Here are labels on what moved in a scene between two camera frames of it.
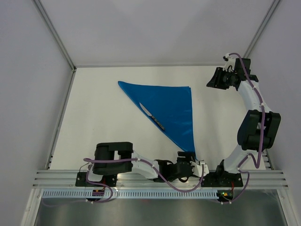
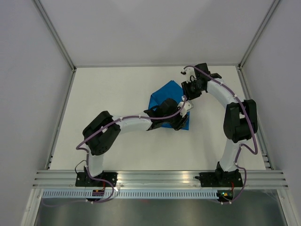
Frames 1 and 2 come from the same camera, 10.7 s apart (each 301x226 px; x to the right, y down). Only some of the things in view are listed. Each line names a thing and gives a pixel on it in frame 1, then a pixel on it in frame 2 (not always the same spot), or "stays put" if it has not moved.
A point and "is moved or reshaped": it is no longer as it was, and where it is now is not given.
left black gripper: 190,157 -> 180,122
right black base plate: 222,179 stays put
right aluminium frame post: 272,11 stays put
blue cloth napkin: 170,106 is moved or reshaped
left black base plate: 81,180 stays put
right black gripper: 215,81 -> 186,87
